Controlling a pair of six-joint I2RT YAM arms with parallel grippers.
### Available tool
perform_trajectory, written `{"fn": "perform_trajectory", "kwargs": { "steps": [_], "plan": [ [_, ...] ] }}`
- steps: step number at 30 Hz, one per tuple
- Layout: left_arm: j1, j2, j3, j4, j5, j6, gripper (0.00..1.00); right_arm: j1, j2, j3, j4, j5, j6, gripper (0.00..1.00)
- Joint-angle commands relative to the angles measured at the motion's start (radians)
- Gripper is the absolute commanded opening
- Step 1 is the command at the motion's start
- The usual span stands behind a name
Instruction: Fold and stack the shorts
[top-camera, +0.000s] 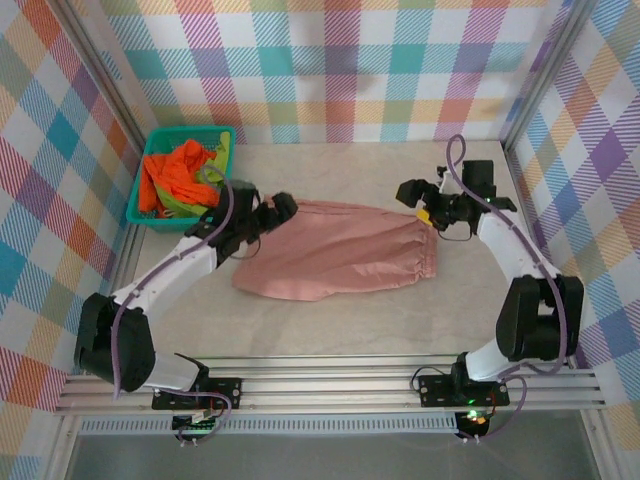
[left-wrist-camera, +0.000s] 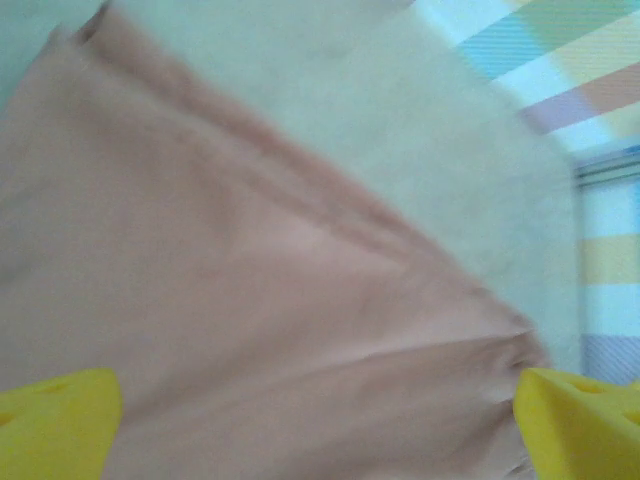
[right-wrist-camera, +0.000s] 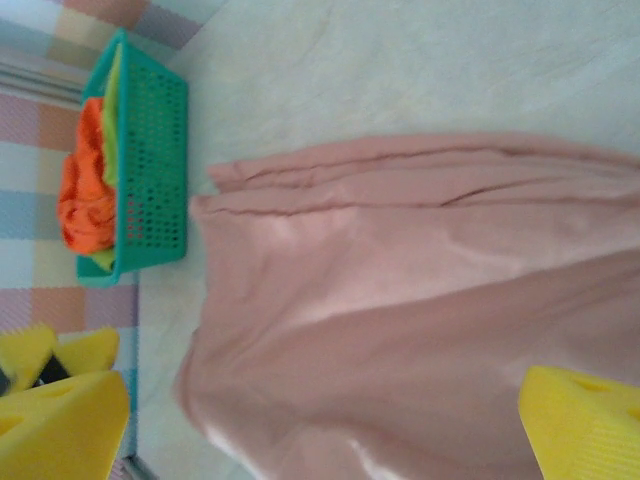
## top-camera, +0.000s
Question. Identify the lime green shorts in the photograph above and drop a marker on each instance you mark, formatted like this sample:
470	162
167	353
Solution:
224	155

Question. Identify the orange shorts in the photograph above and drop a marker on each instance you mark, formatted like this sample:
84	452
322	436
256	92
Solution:
175	175

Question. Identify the pink shorts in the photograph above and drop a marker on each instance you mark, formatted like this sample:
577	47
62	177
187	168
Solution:
340	250

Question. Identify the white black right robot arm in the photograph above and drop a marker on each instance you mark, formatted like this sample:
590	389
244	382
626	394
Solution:
505	250

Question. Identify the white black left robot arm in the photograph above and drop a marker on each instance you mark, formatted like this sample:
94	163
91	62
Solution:
170	275

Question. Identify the white right wrist connector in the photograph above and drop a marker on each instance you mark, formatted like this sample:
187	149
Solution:
442	177

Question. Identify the teal plastic basket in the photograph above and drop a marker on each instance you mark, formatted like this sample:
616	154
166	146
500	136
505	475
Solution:
150	222

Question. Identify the green lit control board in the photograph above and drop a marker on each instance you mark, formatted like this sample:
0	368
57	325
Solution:
197	422
475	419

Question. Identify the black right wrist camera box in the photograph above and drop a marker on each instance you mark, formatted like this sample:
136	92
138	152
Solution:
410	192

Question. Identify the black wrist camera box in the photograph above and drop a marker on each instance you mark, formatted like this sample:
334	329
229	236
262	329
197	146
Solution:
410	192
285	206

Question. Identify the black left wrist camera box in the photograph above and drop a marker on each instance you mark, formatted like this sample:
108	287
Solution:
285	206

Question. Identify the aluminium corner post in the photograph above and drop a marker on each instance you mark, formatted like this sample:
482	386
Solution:
545	75
115	75

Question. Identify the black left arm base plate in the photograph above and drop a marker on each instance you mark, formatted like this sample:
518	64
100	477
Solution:
220	392

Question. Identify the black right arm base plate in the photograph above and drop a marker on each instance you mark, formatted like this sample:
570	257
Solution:
437	390

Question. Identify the aluminium rail beam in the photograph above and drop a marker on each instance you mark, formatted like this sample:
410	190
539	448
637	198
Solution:
325	385

